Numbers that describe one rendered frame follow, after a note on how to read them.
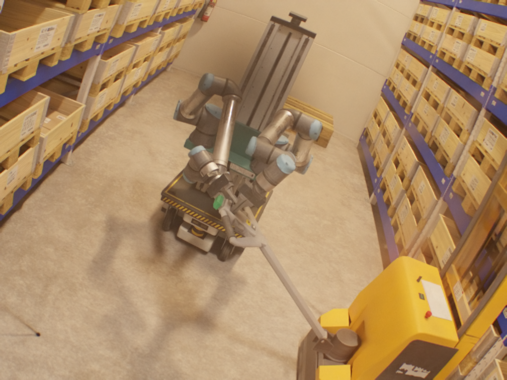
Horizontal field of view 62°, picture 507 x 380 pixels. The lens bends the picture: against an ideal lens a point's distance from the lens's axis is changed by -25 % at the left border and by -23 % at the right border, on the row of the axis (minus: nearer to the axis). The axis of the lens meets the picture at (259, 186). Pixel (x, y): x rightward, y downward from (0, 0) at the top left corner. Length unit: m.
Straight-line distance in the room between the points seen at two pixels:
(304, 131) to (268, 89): 0.78
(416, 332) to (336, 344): 0.62
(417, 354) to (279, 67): 2.23
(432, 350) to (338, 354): 0.65
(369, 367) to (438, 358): 0.42
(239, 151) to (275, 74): 0.62
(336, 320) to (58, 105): 2.71
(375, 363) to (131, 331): 1.42
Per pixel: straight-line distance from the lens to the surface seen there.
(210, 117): 3.60
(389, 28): 7.94
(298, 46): 3.59
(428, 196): 4.53
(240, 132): 3.74
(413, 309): 2.71
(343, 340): 2.96
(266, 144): 2.51
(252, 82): 3.70
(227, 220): 2.44
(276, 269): 2.65
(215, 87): 3.04
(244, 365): 3.10
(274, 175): 2.38
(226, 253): 3.84
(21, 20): 3.20
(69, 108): 4.10
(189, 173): 2.77
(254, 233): 2.54
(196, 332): 3.18
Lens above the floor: 2.11
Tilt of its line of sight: 24 degrees down
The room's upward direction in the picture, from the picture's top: 25 degrees clockwise
